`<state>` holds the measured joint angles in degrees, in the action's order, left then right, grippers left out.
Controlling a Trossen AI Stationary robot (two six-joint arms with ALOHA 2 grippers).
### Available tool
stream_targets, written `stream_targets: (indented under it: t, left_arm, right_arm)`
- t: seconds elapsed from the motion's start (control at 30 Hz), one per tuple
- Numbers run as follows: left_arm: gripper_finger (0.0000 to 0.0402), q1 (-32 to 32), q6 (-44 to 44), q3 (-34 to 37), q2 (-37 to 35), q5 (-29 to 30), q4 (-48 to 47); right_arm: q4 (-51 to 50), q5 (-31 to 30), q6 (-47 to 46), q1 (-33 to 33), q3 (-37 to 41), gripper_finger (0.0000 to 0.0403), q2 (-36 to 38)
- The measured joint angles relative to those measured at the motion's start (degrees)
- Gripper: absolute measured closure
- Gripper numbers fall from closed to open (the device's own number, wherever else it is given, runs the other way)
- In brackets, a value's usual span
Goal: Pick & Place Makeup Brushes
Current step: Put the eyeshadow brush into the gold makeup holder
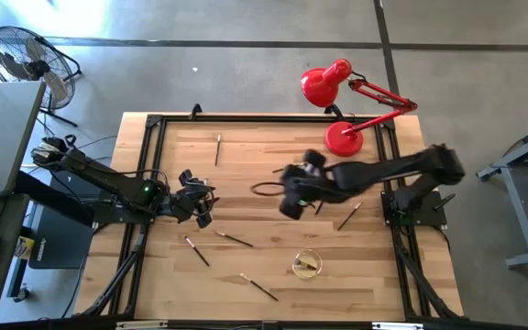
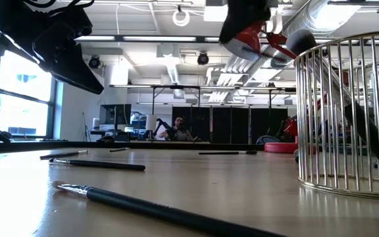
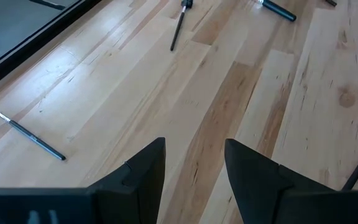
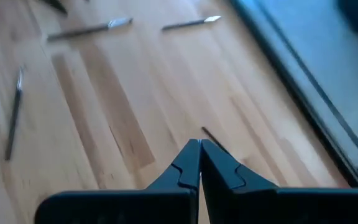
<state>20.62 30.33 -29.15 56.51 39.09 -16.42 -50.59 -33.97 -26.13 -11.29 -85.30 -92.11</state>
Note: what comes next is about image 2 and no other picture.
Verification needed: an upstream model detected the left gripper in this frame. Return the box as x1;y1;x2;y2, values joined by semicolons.
31;5;105;95

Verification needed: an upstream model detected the large fluffy powder brush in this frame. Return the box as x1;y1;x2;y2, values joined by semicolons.
286;28;379;180

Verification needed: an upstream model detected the thin black makeup brush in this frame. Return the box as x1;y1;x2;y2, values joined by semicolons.
39;149;89;161

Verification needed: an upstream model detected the black makeup brush silver ferrule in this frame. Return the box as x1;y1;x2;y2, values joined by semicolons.
48;158;146;172

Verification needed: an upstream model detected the black makeup brush pale tip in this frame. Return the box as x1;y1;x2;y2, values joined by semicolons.
51;180;288;237

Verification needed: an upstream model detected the black makeup brush dark head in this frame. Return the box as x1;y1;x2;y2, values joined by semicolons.
198;149;258;156

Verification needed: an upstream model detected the black round ceiling spotlight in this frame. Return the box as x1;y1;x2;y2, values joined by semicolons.
196;51;210;66
88;55;101;70

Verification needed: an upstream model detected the red desk lamp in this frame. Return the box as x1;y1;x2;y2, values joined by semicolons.
222;20;328;155

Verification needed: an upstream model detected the black computer monitor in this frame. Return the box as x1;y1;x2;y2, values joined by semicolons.
99;103;132;131

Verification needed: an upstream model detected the white cylinder lamp shade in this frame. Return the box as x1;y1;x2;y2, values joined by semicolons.
145;114;158;132

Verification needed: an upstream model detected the black partition panel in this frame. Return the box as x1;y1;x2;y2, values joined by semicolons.
212;105;251;145
251;107;289;145
172;105;212;144

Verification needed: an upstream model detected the person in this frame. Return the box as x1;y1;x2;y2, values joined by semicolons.
159;117;195;142

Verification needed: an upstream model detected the silver ventilation duct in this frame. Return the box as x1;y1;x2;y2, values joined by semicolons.
268;0;366;68

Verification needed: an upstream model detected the white coiled cable ring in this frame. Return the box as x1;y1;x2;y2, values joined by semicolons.
172;9;191;28

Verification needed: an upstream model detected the black aluminium table frame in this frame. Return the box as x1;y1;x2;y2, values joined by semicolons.
0;140;266;154

